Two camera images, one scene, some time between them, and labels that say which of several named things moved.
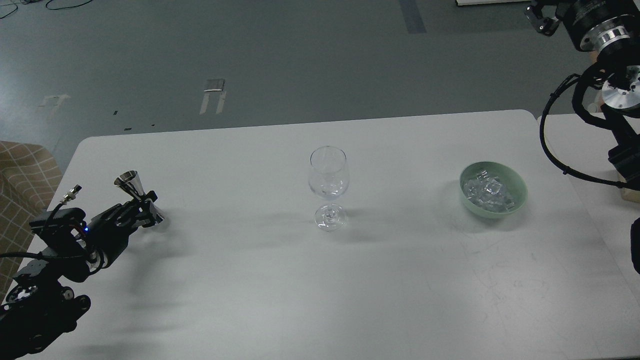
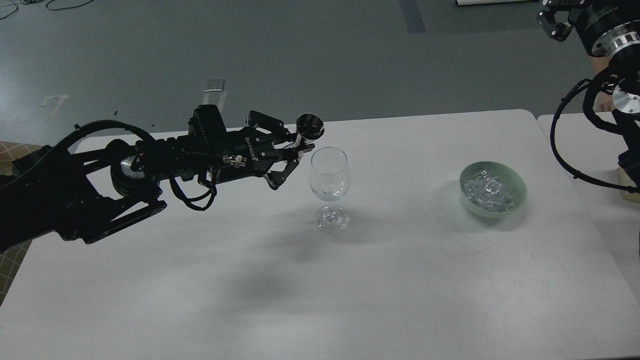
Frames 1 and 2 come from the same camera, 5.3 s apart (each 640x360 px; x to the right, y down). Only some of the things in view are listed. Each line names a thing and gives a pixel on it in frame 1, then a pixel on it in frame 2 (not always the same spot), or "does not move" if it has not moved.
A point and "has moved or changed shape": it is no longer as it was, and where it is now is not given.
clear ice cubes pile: x=488 y=192 does not move
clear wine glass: x=329 y=178 does not move
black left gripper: x=108 y=232 to x=222 y=156
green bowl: x=492 y=190 does not move
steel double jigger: x=130 y=182 has moved or changed shape
